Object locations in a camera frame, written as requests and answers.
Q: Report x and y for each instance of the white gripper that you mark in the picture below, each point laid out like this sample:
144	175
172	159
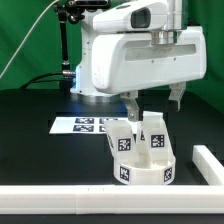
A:
143	44

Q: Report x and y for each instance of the white round stool seat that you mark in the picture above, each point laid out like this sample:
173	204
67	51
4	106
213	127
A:
145	171

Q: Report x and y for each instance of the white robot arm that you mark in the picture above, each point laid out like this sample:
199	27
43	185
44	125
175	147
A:
143	44

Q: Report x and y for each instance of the paper sheet with markers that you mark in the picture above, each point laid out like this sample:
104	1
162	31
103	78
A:
84	125

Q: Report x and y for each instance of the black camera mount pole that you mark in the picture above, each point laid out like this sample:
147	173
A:
68	75

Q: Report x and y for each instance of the white right barrier rail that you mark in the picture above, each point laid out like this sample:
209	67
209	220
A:
208	165

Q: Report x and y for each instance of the white barrier rail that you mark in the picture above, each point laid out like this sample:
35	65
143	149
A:
101	199
208	165

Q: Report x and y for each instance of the black camera on mount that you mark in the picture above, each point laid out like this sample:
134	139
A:
88	4

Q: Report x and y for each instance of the white front barrier rail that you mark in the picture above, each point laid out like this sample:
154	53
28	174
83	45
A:
101	199

